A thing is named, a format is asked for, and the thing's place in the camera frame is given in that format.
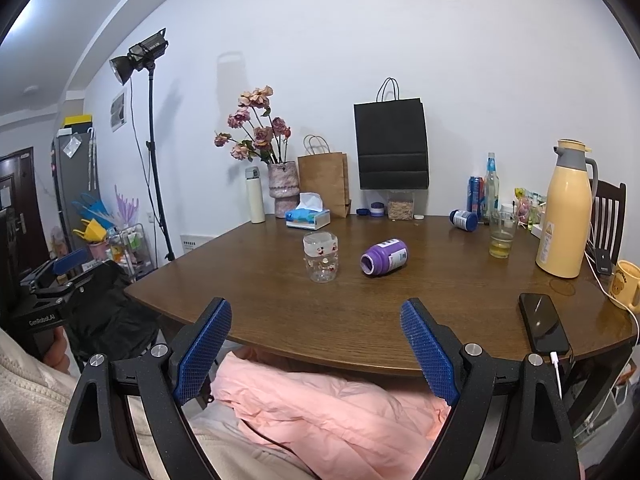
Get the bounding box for purple cup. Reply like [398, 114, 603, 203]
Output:
[360, 239, 408, 277]

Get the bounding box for black light stand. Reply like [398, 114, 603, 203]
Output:
[145, 70, 176, 262]

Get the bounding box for blue tissue box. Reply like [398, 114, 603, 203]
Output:
[285, 192, 331, 231]

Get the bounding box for colourful snack packets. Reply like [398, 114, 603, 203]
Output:
[515, 187, 548, 231]

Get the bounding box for person's left forearm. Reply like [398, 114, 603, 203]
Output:
[0, 327, 166, 480]

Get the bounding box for person's left hand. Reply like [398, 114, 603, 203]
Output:
[42, 327, 71, 373]

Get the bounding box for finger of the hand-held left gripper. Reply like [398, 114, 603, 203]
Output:
[52, 249, 88, 277]

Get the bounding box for white thermos bottle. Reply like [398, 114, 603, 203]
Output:
[245, 166, 266, 224]

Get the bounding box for dark brown door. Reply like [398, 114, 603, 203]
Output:
[0, 147, 38, 281]

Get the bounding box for drinking glass with yellow liquid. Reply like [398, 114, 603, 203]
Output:
[489, 210, 518, 259]

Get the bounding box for black smartphone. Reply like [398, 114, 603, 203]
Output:
[518, 292, 571, 356]

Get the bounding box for blue hangers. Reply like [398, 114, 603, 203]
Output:
[72, 192, 108, 221]

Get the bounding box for blue pill bottle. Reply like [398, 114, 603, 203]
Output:
[449, 209, 479, 232]

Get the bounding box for clear glass bottle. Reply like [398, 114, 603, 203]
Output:
[483, 152, 502, 225]

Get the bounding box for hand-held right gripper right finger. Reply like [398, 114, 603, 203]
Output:
[400, 298, 581, 480]

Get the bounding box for yellow bear mug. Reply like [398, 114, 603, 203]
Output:
[610, 260, 640, 309]

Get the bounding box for blue drink can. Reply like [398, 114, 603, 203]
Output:
[467, 176, 485, 219]

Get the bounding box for black jacket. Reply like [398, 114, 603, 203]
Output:
[65, 262, 163, 361]

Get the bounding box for black paper bag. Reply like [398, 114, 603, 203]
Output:
[353, 78, 430, 191]

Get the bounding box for brown paper bag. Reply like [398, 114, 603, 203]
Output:
[297, 135, 352, 219]

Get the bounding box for wire storage cart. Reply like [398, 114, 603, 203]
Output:
[107, 225, 153, 281]

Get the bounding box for yellow thermos jug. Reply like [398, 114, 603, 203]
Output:
[535, 139, 599, 279]

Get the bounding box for purple hangers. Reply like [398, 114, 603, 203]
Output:
[114, 185, 141, 231]

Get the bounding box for pink cloth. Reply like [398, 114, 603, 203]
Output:
[210, 350, 453, 480]

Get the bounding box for white charging cable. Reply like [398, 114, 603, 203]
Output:
[550, 240, 640, 401]

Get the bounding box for black studio light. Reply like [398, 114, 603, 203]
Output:
[110, 28, 167, 85]

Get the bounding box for grey refrigerator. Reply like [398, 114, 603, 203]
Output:
[51, 127, 101, 261]

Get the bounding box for dark wooden chair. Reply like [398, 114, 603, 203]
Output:
[587, 178, 627, 261]

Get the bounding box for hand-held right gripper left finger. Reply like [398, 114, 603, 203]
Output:
[52, 297, 233, 480]

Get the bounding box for dried pink flowers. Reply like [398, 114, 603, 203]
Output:
[215, 86, 292, 165]

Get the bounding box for pink speckled vase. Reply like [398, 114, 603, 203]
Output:
[267, 161, 301, 219]

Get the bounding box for clear grain container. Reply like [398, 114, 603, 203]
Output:
[387, 190, 415, 221]

